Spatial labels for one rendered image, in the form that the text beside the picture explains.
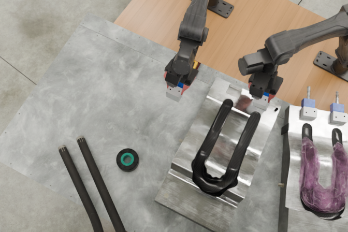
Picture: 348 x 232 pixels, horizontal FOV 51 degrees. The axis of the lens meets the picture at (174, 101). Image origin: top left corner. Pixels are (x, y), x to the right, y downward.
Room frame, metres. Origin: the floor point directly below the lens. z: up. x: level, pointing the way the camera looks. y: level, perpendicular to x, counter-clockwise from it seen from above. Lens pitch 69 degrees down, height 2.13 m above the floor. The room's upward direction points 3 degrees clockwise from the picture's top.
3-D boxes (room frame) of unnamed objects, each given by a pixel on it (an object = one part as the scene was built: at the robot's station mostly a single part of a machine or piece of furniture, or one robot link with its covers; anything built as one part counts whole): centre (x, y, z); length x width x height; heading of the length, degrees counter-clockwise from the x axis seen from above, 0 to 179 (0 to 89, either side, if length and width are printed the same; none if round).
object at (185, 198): (0.31, -0.17, 0.87); 0.50 x 0.26 x 0.14; 156
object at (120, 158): (0.27, 0.16, 0.82); 0.08 x 0.08 x 0.04
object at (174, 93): (0.54, -0.02, 0.94); 0.13 x 0.05 x 0.05; 156
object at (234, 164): (0.32, -0.19, 0.92); 0.35 x 0.16 x 0.09; 156
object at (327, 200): (0.25, -0.53, 0.90); 0.26 x 0.18 x 0.08; 173
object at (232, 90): (0.54, -0.22, 0.87); 0.05 x 0.05 x 0.04; 66
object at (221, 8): (0.99, -0.14, 0.84); 0.20 x 0.07 x 0.08; 61
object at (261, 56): (0.54, -0.26, 1.14); 0.12 x 0.09 x 0.12; 111
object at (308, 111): (0.52, -0.50, 0.86); 0.13 x 0.05 x 0.05; 173
